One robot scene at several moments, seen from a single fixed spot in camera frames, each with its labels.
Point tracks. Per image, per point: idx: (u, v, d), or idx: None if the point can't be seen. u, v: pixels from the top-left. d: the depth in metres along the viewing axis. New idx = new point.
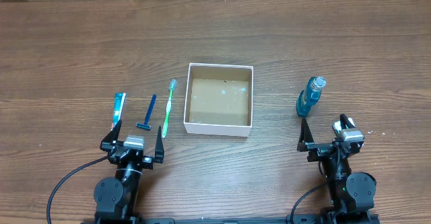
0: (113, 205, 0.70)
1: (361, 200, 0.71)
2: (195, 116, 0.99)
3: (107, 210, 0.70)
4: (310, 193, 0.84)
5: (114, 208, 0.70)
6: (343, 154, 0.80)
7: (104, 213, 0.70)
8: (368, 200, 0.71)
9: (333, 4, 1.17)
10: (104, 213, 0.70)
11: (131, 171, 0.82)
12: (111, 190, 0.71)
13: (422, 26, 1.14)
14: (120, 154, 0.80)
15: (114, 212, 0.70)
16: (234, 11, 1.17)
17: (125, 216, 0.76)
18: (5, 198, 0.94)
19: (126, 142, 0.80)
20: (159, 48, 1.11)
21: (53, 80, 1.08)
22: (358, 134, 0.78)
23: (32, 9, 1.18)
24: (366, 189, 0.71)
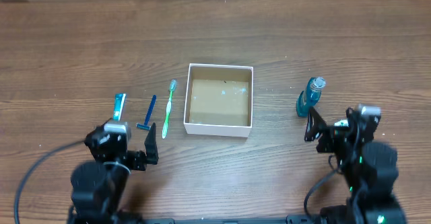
0: (91, 190, 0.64)
1: (384, 169, 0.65)
2: (195, 117, 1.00)
3: (85, 196, 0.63)
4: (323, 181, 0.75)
5: (93, 195, 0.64)
6: (363, 124, 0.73)
7: (82, 200, 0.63)
8: (392, 169, 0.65)
9: (333, 4, 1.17)
10: (82, 199, 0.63)
11: (118, 166, 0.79)
12: (93, 175, 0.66)
13: (422, 26, 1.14)
14: (98, 136, 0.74)
15: (93, 198, 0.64)
16: (234, 12, 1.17)
17: (105, 211, 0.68)
18: (6, 198, 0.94)
19: (108, 124, 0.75)
20: (159, 49, 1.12)
21: (54, 81, 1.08)
22: (376, 108, 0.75)
23: (32, 9, 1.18)
24: (387, 159, 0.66)
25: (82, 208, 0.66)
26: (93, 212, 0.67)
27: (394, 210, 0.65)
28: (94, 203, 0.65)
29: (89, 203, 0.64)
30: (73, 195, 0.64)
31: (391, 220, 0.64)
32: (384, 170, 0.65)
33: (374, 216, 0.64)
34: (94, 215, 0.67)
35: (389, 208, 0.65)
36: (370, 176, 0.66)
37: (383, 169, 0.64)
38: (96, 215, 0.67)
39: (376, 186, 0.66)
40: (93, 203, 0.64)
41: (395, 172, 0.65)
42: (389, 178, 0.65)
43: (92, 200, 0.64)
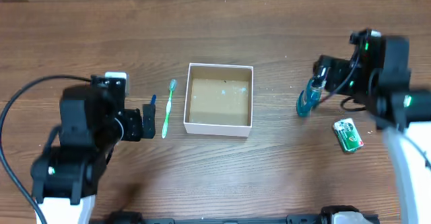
0: (83, 97, 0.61)
1: (396, 53, 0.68)
2: (195, 116, 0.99)
3: (74, 101, 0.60)
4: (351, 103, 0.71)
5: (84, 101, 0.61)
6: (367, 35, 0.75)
7: (71, 107, 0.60)
8: (405, 61, 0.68)
9: (333, 4, 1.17)
10: (71, 106, 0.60)
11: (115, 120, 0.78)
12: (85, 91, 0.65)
13: (422, 26, 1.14)
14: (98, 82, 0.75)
15: (83, 105, 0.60)
16: (234, 11, 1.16)
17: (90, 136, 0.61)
18: (5, 198, 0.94)
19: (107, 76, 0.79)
20: (159, 48, 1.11)
21: (53, 80, 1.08)
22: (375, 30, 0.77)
23: (32, 9, 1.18)
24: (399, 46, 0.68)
25: (69, 123, 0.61)
26: (79, 130, 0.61)
27: (423, 92, 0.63)
28: (85, 112, 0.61)
29: (79, 109, 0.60)
30: (63, 101, 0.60)
31: (417, 103, 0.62)
32: (400, 60, 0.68)
33: (401, 100, 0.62)
34: (79, 136, 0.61)
35: (419, 93, 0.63)
36: (385, 75, 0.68)
37: (396, 41, 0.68)
38: (81, 135, 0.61)
39: (390, 77, 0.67)
40: (85, 109, 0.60)
41: (406, 67, 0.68)
42: (402, 50, 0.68)
43: (81, 105, 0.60)
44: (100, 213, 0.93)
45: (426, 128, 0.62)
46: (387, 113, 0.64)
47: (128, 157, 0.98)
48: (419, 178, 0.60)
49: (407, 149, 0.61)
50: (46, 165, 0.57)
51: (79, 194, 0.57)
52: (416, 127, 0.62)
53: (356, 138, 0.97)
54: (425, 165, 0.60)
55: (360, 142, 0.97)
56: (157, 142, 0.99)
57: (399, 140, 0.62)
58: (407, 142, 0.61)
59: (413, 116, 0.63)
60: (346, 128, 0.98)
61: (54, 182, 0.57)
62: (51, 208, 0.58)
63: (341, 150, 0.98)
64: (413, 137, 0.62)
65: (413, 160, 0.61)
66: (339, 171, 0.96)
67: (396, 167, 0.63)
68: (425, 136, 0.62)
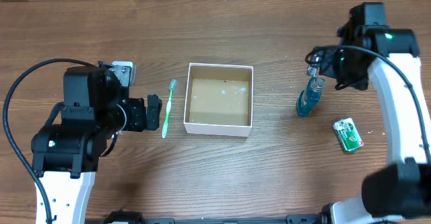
0: (87, 72, 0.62)
1: (374, 11, 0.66)
2: (195, 116, 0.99)
3: (79, 77, 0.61)
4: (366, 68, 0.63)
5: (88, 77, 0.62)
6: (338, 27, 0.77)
7: (75, 81, 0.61)
8: (382, 17, 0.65)
9: (333, 3, 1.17)
10: (75, 80, 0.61)
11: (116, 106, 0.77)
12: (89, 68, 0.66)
13: (422, 25, 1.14)
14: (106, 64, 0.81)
15: (87, 80, 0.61)
16: (234, 11, 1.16)
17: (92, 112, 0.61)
18: (6, 198, 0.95)
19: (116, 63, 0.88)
20: (159, 48, 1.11)
21: (53, 80, 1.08)
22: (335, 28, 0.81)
23: (32, 9, 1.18)
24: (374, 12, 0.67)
25: (71, 98, 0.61)
26: (81, 105, 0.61)
27: (405, 32, 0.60)
28: (87, 88, 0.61)
29: (82, 85, 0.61)
30: (65, 77, 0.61)
31: (398, 40, 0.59)
32: (377, 15, 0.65)
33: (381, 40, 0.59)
34: (81, 113, 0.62)
35: (400, 31, 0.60)
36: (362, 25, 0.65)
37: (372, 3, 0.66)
38: (83, 111, 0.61)
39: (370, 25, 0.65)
40: (87, 85, 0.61)
41: (384, 21, 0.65)
42: (379, 12, 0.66)
43: (85, 80, 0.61)
44: (100, 213, 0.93)
45: (405, 56, 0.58)
46: (372, 52, 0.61)
47: (128, 157, 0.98)
48: (401, 99, 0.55)
49: (389, 74, 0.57)
50: (46, 138, 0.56)
51: (79, 167, 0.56)
52: (396, 56, 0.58)
53: (356, 138, 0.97)
54: (405, 85, 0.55)
55: (360, 142, 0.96)
56: (157, 142, 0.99)
57: (380, 67, 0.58)
58: (388, 67, 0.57)
59: (396, 47, 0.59)
60: (346, 128, 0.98)
61: (55, 155, 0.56)
62: (51, 181, 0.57)
63: (341, 150, 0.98)
64: (396, 61, 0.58)
65: (393, 80, 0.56)
66: (339, 171, 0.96)
67: (380, 92, 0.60)
68: (407, 64, 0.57)
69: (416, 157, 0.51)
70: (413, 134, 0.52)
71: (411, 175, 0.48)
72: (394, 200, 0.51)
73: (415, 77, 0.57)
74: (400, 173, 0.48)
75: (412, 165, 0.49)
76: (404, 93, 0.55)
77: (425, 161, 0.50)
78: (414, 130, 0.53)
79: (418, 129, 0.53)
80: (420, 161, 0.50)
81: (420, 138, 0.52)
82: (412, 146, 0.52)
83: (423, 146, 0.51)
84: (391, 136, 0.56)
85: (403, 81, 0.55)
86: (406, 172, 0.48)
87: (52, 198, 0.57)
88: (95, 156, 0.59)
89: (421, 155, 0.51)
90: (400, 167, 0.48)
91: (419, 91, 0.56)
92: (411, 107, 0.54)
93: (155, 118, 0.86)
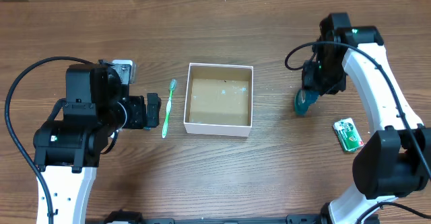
0: (89, 69, 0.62)
1: (340, 14, 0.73)
2: (195, 116, 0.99)
3: (81, 73, 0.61)
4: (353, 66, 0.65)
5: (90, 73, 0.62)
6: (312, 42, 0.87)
7: (76, 77, 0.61)
8: (345, 19, 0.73)
9: (333, 4, 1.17)
10: (76, 77, 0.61)
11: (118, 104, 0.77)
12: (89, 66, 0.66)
13: (422, 25, 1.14)
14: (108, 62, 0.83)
15: (88, 76, 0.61)
16: (234, 11, 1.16)
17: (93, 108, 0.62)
18: (6, 198, 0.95)
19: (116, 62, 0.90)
20: (159, 48, 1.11)
21: (54, 80, 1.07)
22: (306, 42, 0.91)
23: (32, 9, 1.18)
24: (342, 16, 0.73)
25: (73, 95, 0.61)
26: (83, 101, 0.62)
27: (368, 29, 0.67)
28: (89, 85, 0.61)
29: (84, 82, 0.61)
30: (67, 72, 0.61)
31: (363, 35, 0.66)
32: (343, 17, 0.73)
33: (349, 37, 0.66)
34: (83, 108, 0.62)
35: (363, 29, 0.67)
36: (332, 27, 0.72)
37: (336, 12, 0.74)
38: (85, 107, 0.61)
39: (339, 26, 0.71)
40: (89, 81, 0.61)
41: (349, 21, 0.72)
42: (344, 17, 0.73)
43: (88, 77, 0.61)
44: (100, 213, 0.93)
45: (371, 45, 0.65)
46: (341, 49, 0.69)
47: (128, 157, 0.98)
48: (373, 79, 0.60)
49: (359, 59, 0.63)
50: (48, 133, 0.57)
51: (80, 161, 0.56)
52: (363, 46, 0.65)
53: (356, 138, 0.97)
54: (374, 66, 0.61)
55: (360, 142, 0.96)
56: (157, 142, 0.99)
57: (351, 56, 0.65)
58: (358, 54, 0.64)
59: (363, 41, 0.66)
60: (346, 128, 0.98)
61: (56, 150, 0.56)
62: (52, 175, 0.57)
63: (341, 150, 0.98)
64: (365, 50, 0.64)
65: (365, 64, 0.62)
66: (339, 171, 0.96)
67: (355, 78, 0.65)
68: (374, 50, 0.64)
69: (395, 125, 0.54)
70: (388, 106, 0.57)
71: (392, 139, 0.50)
72: (384, 170, 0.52)
73: (382, 60, 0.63)
74: (382, 138, 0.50)
75: (391, 132, 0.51)
76: (375, 73, 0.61)
77: (404, 127, 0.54)
78: (389, 104, 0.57)
79: (393, 102, 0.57)
80: (399, 128, 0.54)
81: (396, 109, 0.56)
82: (388, 119, 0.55)
83: (400, 115, 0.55)
84: (371, 114, 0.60)
85: (372, 62, 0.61)
86: (387, 138, 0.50)
87: (53, 192, 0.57)
88: (97, 151, 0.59)
89: (399, 122, 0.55)
90: (380, 133, 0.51)
91: (387, 69, 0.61)
92: (384, 84, 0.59)
93: (156, 116, 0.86)
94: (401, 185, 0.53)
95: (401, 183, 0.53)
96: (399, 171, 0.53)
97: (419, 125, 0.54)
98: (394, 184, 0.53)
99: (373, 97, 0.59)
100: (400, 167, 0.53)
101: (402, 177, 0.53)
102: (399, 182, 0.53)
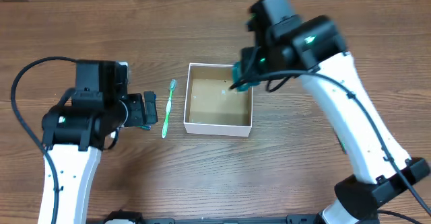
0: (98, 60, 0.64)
1: (273, 1, 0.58)
2: (195, 116, 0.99)
3: (91, 62, 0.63)
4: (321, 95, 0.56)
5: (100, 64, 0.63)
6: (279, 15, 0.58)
7: (86, 66, 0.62)
8: (280, 5, 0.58)
9: (333, 4, 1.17)
10: (85, 66, 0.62)
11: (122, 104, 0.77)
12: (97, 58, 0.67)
13: (421, 25, 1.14)
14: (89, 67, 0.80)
15: (98, 66, 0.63)
16: (234, 11, 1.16)
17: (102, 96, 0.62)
18: (6, 198, 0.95)
19: None
20: (159, 48, 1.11)
21: (54, 80, 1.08)
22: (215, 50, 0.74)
23: (32, 9, 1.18)
24: (279, 11, 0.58)
25: (82, 83, 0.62)
26: (91, 89, 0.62)
27: (319, 23, 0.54)
28: (99, 73, 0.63)
29: (93, 71, 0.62)
30: (77, 62, 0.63)
31: (318, 34, 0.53)
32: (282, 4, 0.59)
33: (302, 41, 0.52)
34: (91, 97, 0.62)
35: (314, 24, 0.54)
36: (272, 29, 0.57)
37: None
38: (93, 95, 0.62)
39: (283, 26, 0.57)
40: (99, 71, 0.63)
41: (287, 9, 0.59)
42: (281, 7, 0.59)
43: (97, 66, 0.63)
44: (99, 213, 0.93)
45: (335, 59, 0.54)
46: (294, 61, 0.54)
47: (128, 157, 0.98)
48: (349, 112, 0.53)
49: (328, 87, 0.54)
50: (57, 115, 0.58)
51: (87, 142, 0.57)
52: (326, 63, 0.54)
53: None
54: (347, 95, 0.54)
55: None
56: (157, 142, 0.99)
57: (317, 83, 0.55)
58: (326, 82, 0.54)
59: (318, 43, 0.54)
60: None
61: (64, 130, 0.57)
62: (59, 152, 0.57)
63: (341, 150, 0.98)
64: (329, 70, 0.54)
65: (335, 94, 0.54)
66: (339, 171, 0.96)
67: (322, 101, 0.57)
68: (340, 67, 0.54)
69: (386, 173, 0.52)
70: (373, 150, 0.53)
71: (386, 195, 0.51)
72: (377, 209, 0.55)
73: (352, 79, 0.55)
74: (380, 201, 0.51)
75: (383, 185, 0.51)
76: (349, 104, 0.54)
77: (394, 172, 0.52)
78: (374, 144, 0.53)
79: (376, 142, 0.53)
80: (390, 174, 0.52)
81: (381, 151, 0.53)
82: (377, 165, 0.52)
83: (388, 159, 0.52)
84: (353, 151, 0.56)
85: (343, 92, 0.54)
86: (382, 197, 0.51)
87: (60, 169, 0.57)
88: (103, 135, 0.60)
89: (388, 167, 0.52)
90: (375, 194, 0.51)
91: (362, 97, 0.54)
92: (361, 120, 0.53)
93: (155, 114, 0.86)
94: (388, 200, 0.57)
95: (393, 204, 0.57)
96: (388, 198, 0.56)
97: (406, 161, 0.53)
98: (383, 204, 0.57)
99: (354, 139, 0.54)
100: None
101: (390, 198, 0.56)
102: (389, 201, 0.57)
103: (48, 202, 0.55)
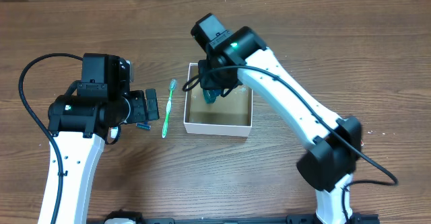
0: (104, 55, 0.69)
1: (208, 21, 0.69)
2: (195, 117, 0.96)
3: (97, 57, 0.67)
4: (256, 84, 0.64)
5: (104, 57, 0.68)
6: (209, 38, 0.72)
7: (92, 60, 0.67)
8: (213, 24, 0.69)
9: (333, 4, 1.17)
10: (91, 60, 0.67)
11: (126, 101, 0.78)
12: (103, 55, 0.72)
13: (422, 25, 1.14)
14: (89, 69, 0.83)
15: (104, 59, 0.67)
16: (234, 11, 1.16)
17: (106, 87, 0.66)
18: (6, 198, 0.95)
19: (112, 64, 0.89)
20: (159, 48, 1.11)
21: (53, 80, 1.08)
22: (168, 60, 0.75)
23: (31, 9, 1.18)
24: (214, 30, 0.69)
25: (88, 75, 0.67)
26: (96, 82, 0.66)
27: (243, 34, 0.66)
28: (104, 66, 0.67)
29: (99, 64, 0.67)
30: (85, 56, 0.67)
31: (242, 44, 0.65)
32: (213, 22, 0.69)
33: (232, 52, 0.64)
34: (95, 89, 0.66)
35: (238, 35, 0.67)
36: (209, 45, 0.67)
37: (204, 19, 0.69)
38: (98, 86, 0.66)
39: (217, 40, 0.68)
40: (104, 64, 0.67)
41: (220, 25, 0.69)
42: (213, 24, 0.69)
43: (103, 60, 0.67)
44: (99, 213, 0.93)
45: (256, 55, 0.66)
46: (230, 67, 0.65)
47: (128, 157, 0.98)
48: (278, 92, 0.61)
49: (256, 76, 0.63)
50: (63, 104, 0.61)
51: (91, 127, 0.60)
52: (253, 60, 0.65)
53: None
54: (273, 78, 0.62)
55: None
56: (157, 142, 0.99)
57: (246, 75, 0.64)
58: (255, 72, 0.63)
59: (244, 51, 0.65)
60: None
61: (70, 118, 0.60)
62: (64, 139, 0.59)
63: None
64: (254, 62, 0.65)
65: (263, 80, 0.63)
66: None
67: (264, 95, 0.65)
68: (265, 59, 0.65)
69: (320, 133, 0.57)
70: (304, 116, 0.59)
71: (325, 151, 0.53)
72: (328, 171, 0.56)
73: (273, 66, 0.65)
74: (319, 157, 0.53)
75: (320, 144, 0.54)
76: (276, 85, 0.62)
77: (326, 131, 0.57)
78: (304, 112, 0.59)
79: (305, 111, 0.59)
80: (323, 134, 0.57)
81: (312, 116, 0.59)
82: (312, 128, 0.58)
83: (318, 120, 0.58)
84: (292, 126, 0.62)
85: (268, 76, 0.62)
86: (321, 153, 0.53)
87: (64, 155, 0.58)
88: (107, 123, 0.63)
89: (321, 128, 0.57)
90: (314, 151, 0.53)
91: (286, 78, 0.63)
92: (289, 95, 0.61)
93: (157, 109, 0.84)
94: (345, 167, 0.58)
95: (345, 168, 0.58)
96: (340, 161, 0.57)
97: (336, 120, 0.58)
98: (341, 171, 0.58)
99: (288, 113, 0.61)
100: (337, 155, 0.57)
101: (343, 163, 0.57)
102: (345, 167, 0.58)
103: (53, 187, 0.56)
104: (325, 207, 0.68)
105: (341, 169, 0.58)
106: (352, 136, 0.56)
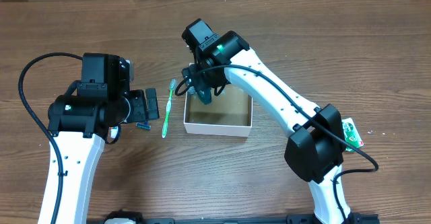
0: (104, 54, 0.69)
1: (197, 26, 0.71)
2: (195, 117, 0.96)
3: (97, 56, 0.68)
4: (242, 80, 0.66)
5: (104, 56, 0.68)
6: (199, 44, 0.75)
7: (92, 60, 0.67)
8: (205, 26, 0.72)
9: (333, 4, 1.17)
10: (91, 60, 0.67)
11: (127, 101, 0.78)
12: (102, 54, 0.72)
13: (422, 25, 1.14)
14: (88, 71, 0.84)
15: (104, 58, 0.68)
16: (234, 11, 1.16)
17: (106, 87, 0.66)
18: (6, 198, 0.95)
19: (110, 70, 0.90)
20: (159, 48, 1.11)
21: (54, 80, 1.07)
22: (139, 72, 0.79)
23: (31, 9, 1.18)
24: (202, 33, 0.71)
25: (89, 75, 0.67)
26: (96, 81, 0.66)
27: (229, 37, 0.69)
28: (104, 66, 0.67)
29: (100, 64, 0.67)
30: (84, 56, 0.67)
31: (228, 46, 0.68)
32: (201, 26, 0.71)
33: (217, 54, 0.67)
34: (96, 89, 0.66)
35: (225, 39, 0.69)
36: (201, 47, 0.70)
37: (192, 23, 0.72)
38: (98, 87, 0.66)
39: (206, 43, 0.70)
40: (104, 64, 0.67)
41: (209, 29, 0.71)
42: (203, 28, 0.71)
43: (104, 59, 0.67)
44: (99, 213, 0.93)
45: (241, 54, 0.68)
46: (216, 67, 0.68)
47: (128, 157, 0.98)
48: (260, 86, 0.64)
49: (240, 73, 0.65)
50: (63, 104, 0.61)
51: (91, 127, 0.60)
52: (236, 58, 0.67)
53: (356, 138, 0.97)
54: (254, 74, 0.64)
55: (360, 142, 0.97)
56: (157, 142, 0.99)
57: (231, 72, 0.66)
58: (238, 70, 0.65)
59: (231, 53, 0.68)
60: (346, 128, 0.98)
61: (70, 118, 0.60)
62: (65, 139, 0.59)
63: None
64: (238, 61, 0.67)
65: (246, 76, 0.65)
66: None
67: (249, 91, 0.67)
68: (249, 58, 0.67)
69: (300, 122, 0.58)
70: (285, 107, 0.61)
71: (305, 137, 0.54)
72: (312, 158, 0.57)
73: (256, 63, 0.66)
74: (298, 142, 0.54)
75: (300, 130, 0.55)
76: (258, 80, 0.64)
77: (307, 120, 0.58)
78: (285, 104, 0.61)
79: (287, 101, 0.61)
80: (303, 122, 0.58)
81: (292, 107, 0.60)
82: (293, 118, 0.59)
83: (297, 110, 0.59)
84: (277, 119, 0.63)
85: (250, 72, 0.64)
86: (301, 138, 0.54)
87: (65, 155, 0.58)
88: (107, 123, 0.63)
89: (301, 118, 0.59)
90: (293, 138, 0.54)
91: (268, 73, 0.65)
92: (270, 88, 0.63)
93: (157, 109, 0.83)
94: (329, 155, 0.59)
95: (328, 157, 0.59)
96: (321, 148, 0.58)
97: (316, 109, 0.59)
98: (324, 158, 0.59)
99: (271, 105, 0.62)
100: (318, 145, 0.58)
101: (324, 150, 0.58)
102: (330, 156, 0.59)
103: (53, 186, 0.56)
104: (320, 204, 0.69)
105: (324, 156, 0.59)
106: (333, 123, 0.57)
